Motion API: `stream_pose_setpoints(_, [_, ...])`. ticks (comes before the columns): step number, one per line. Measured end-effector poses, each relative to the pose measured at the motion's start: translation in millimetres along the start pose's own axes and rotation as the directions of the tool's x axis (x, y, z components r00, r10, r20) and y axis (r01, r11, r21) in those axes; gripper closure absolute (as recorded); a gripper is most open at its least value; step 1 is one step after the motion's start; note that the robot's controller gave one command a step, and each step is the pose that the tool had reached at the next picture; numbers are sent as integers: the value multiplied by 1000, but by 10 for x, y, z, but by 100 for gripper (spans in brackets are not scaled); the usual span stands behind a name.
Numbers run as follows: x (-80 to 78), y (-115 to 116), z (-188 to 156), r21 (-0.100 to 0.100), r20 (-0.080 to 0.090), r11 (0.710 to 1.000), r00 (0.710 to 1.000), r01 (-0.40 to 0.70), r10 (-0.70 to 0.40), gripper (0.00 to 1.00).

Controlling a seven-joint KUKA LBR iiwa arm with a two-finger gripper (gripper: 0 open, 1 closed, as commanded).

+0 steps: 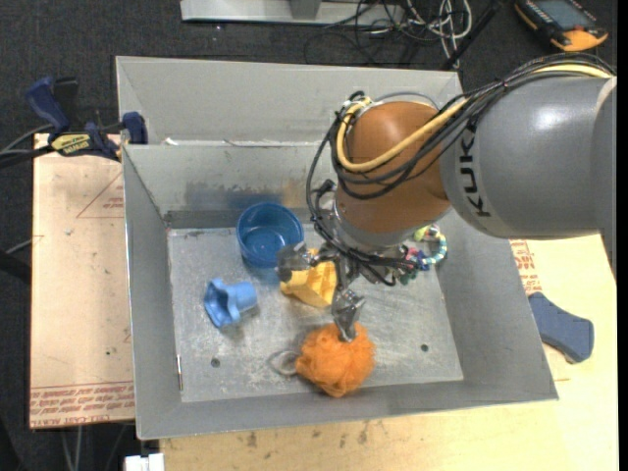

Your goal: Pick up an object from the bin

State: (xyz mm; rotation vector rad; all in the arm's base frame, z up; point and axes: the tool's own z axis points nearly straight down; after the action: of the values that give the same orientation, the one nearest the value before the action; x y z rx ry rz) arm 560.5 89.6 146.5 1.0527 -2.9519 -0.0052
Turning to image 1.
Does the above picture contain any blue plastic bowl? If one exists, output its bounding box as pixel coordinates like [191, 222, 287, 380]
[235, 201, 306, 271]

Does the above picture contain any grey metal bin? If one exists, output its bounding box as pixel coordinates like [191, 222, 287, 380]
[115, 55, 559, 442]

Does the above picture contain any blue plastic cup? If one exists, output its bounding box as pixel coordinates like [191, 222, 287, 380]
[202, 278, 260, 330]

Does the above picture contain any colourful bead ring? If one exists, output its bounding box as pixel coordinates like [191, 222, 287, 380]
[400, 225, 449, 285]

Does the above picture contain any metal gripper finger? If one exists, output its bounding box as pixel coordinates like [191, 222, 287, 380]
[331, 288, 367, 343]
[276, 242, 316, 283]

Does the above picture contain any yellow cloth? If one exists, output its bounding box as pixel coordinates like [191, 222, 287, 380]
[279, 247, 340, 309]

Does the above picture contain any orange mesh bath sponge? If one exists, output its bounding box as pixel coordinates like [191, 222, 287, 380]
[266, 322, 378, 399]

